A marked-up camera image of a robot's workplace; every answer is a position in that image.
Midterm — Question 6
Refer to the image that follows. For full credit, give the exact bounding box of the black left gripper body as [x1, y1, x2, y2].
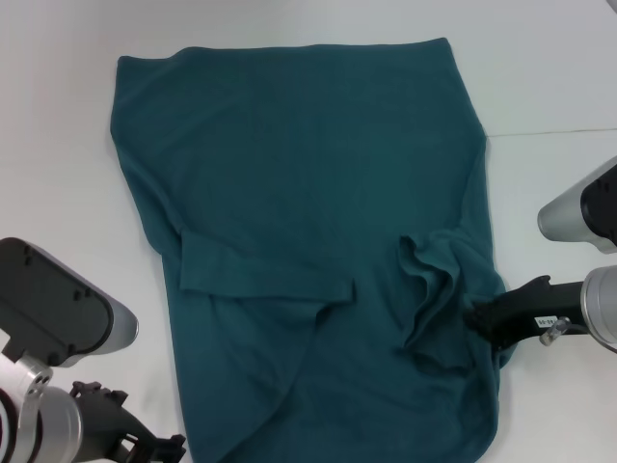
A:
[69, 380, 161, 463]

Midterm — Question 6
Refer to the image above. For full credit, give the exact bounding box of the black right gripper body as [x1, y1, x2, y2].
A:
[481, 275, 587, 354]

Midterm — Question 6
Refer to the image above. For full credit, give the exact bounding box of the teal blue shirt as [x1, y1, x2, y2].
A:
[109, 36, 517, 463]

